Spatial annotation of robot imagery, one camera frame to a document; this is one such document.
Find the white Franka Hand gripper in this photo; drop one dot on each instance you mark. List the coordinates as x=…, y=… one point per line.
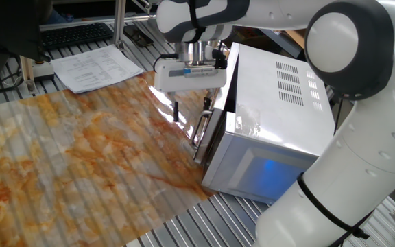
x=170, y=83

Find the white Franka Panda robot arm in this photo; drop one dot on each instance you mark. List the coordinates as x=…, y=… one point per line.
x=355, y=154

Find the silver Galanz microwave oven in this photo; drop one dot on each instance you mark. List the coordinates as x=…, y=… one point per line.
x=279, y=120

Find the black smartphone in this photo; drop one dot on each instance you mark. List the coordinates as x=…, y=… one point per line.
x=138, y=36

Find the white printed paper sheets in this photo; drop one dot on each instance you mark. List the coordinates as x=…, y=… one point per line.
x=94, y=67

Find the orange marble pattern mat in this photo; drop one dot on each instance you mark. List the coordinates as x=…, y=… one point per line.
x=81, y=164

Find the black computer keyboard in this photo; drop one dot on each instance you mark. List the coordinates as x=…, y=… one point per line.
x=75, y=34

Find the white emergency stop box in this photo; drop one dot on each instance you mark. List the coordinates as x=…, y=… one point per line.
x=43, y=71

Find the light wooden bar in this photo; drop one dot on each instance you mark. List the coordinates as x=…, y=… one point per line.
x=28, y=73

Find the black monitor back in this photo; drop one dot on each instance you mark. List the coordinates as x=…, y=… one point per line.
x=5, y=27

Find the silver camera module blue end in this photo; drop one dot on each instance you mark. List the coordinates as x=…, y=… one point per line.
x=197, y=71

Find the upright aluminium profile post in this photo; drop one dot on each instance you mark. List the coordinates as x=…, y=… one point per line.
x=119, y=24

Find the horizontal aluminium rail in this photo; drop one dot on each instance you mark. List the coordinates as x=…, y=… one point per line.
x=81, y=21

